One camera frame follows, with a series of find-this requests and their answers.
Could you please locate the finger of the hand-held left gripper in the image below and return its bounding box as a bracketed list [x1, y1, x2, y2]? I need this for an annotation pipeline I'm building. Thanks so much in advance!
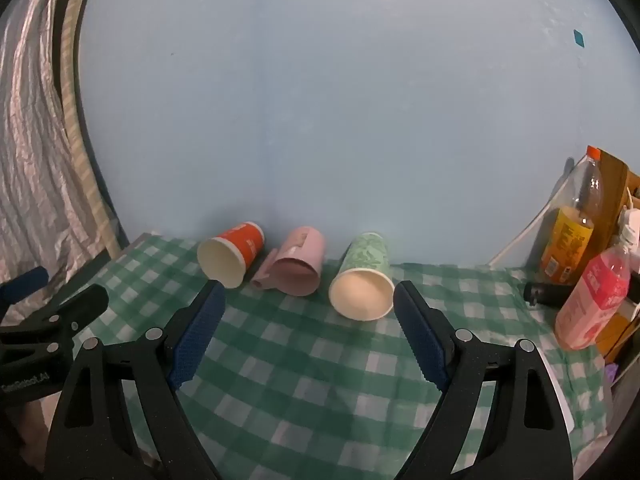
[27, 284, 110, 356]
[0, 266, 50, 328]

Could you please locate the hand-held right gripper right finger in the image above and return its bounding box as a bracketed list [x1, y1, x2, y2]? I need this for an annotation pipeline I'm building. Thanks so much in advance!
[393, 280, 574, 480]

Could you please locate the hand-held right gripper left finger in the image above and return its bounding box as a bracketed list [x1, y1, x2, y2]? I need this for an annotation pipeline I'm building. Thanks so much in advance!
[45, 280, 226, 480]

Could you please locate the green patterned paper cup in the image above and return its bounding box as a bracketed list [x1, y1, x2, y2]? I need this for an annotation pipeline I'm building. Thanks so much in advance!
[328, 232, 396, 322]

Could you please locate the orange paper cup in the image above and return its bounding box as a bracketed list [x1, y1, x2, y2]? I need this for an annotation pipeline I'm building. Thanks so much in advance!
[196, 221, 266, 289]

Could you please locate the pink paper cup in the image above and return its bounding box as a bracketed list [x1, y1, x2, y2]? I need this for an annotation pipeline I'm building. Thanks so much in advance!
[250, 226, 327, 297]

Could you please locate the green checkered tablecloth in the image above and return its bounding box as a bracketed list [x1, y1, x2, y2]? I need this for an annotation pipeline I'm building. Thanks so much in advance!
[75, 232, 617, 480]

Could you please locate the silver curtain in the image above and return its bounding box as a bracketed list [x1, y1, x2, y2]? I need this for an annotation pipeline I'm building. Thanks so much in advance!
[0, 0, 113, 321]

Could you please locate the black cylinder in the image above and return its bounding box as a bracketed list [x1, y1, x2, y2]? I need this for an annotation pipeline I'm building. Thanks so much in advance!
[523, 282, 576, 309]

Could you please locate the pink drink bottle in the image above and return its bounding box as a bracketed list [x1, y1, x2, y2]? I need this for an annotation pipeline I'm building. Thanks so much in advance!
[555, 224, 639, 351]

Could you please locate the orange-capped yellow drink bottle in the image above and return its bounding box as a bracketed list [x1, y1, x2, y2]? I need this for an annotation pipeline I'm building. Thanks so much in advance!
[539, 145, 606, 286]

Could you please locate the brown cardboard box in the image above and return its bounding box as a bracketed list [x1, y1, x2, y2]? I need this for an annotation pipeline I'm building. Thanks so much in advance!
[596, 150, 640, 363]

